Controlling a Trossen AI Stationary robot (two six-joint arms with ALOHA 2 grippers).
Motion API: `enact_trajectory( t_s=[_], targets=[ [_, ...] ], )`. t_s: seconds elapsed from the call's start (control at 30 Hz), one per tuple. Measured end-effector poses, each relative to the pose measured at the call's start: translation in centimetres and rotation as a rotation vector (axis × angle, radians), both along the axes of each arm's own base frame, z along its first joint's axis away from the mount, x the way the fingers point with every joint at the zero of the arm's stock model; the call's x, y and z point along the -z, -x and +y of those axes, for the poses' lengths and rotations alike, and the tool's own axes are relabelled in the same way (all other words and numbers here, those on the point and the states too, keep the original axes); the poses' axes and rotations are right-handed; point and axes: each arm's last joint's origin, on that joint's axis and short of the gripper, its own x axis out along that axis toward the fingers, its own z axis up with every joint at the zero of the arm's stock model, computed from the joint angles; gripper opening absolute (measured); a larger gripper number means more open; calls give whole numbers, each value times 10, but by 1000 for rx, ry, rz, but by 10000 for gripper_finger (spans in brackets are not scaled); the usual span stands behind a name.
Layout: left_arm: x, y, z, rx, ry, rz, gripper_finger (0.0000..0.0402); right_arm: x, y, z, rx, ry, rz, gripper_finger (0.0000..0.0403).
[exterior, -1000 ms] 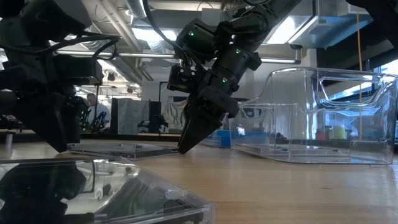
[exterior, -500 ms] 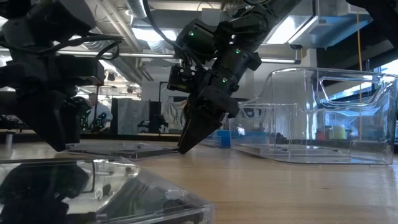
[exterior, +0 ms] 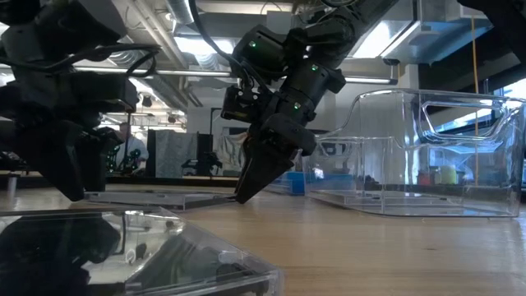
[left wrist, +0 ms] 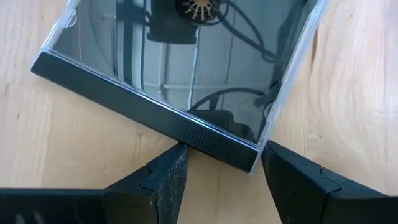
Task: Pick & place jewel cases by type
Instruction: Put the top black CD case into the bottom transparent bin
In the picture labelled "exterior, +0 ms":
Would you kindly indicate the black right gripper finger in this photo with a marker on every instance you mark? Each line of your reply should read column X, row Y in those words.
column 263, row 172

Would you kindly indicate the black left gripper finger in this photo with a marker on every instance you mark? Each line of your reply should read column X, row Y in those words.
column 57, row 164
column 94, row 164

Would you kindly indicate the blue jewel case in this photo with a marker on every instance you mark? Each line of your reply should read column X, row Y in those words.
column 296, row 191
column 296, row 175
column 296, row 183

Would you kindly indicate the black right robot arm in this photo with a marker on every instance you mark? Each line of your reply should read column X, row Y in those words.
column 328, row 29

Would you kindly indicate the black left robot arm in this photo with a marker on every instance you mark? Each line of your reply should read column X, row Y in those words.
column 41, row 24

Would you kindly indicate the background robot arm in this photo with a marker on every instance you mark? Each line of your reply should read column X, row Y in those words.
column 205, row 162
column 123, row 162

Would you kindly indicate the white draped cloth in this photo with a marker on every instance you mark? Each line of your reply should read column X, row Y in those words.
column 230, row 152

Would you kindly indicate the grey partition panel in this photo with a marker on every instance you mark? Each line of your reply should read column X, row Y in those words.
column 172, row 152

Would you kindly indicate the ceiling light strip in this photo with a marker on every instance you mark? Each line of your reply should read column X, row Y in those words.
column 370, row 80

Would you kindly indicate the silver ceiling pipe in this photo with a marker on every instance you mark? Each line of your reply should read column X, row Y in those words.
column 185, row 73

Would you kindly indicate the grey post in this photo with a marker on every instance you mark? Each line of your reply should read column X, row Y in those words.
column 11, row 187

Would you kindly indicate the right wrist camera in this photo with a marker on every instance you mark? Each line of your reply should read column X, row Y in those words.
column 238, row 104

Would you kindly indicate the black metal table frame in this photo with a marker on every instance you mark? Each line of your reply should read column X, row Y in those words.
column 185, row 181

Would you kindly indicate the silver round duct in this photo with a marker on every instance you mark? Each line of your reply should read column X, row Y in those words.
column 181, row 10

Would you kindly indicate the grey ceiling duct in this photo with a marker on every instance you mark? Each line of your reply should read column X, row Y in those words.
column 431, row 33

